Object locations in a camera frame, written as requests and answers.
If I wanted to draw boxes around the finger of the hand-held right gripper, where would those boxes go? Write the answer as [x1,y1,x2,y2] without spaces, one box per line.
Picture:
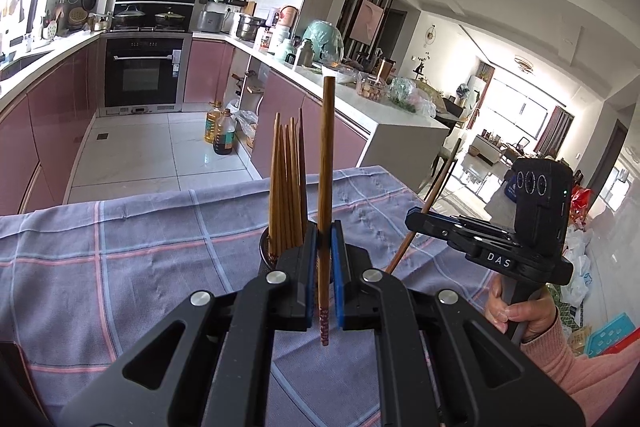
[405,208,516,254]

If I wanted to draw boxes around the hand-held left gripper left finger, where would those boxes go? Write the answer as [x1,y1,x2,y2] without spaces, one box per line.
[57,221,321,427]

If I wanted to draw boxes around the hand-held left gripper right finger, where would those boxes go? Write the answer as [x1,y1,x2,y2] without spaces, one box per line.
[330,219,586,427]

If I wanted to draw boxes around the black mesh utensil holder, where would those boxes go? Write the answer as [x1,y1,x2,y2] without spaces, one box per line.
[259,222,311,278]

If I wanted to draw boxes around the bamboo chopstick red floral end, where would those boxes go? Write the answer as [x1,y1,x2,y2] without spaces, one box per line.
[384,138,463,275]
[316,77,337,348]

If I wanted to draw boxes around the bunch of bamboo chopsticks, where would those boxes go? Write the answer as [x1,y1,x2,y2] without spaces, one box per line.
[267,108,310,268]

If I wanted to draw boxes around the person's right forearm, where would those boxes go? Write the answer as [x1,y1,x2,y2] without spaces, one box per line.
[520,307,640,427]

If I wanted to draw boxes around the person's right hand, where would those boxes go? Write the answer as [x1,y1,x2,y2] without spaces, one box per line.
[482,274,558,348]

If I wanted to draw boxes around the red bag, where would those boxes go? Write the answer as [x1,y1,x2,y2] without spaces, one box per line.
[570,186,593,228]

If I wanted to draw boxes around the white plastic bag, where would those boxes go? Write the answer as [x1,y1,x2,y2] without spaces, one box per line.
[560,227,593,308]

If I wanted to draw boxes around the brown curtain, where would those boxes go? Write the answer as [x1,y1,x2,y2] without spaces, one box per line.
[537,107,573,155]

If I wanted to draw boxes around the dark door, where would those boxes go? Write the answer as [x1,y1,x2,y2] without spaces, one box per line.
[585,119,628,208]

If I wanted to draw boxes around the bag of green vegetables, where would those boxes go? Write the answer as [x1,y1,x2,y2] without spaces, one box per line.
[387,77,436,115]

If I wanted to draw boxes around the blue plastic basket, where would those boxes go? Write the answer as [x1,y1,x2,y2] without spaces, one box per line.
[585,313,638,358]

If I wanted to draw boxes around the clear snack jar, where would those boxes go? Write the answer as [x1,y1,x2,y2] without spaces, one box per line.
[357,77,383,100]

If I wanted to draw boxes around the pink kitchen base cabinets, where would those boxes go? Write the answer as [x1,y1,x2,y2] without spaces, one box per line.
[0,34,103,218]
[182,38,373,180]

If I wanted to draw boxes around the grey plaid tablecloth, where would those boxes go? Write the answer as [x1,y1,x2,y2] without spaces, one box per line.
[0,164,501,427]

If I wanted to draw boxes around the plastic bag with groceries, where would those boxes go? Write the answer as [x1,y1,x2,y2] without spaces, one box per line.
[232,109,258,150]

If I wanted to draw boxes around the dark cooking oil bottle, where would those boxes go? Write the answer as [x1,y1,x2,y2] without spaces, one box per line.
[213,108,236,156]

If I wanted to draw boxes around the yellow cooking oil bottle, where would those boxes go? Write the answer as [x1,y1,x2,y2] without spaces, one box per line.
[204,102,224,144]

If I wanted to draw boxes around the white bowl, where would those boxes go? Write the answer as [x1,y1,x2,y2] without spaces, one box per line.
[320,64,358,84]

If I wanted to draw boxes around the mint green appliance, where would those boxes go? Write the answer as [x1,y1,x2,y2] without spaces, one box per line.
[301,19,345,65]

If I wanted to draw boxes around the stainless steel stockpot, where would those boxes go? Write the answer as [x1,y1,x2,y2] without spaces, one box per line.
[235,13,266,42]

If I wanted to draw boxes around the pink electric kettle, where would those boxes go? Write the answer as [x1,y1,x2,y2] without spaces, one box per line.
[277,5,301,30]

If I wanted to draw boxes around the black built-in oven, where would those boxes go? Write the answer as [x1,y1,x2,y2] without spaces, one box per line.
[102,34,188,110]

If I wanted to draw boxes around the silver countertop appliance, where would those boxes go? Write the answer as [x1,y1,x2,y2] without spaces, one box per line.
[196,9,224,34]

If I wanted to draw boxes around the pot with glass lid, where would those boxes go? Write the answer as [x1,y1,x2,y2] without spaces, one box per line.
[154,8,187,28]

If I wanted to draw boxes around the black wok with lid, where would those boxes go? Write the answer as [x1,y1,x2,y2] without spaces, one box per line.
[113,5,147,28]

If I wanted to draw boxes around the kitchen sink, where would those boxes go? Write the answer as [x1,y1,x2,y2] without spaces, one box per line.
[0,49,53,80]

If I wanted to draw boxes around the pink wall picture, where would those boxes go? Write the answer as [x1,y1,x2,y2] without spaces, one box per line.
[350,0,386,45]

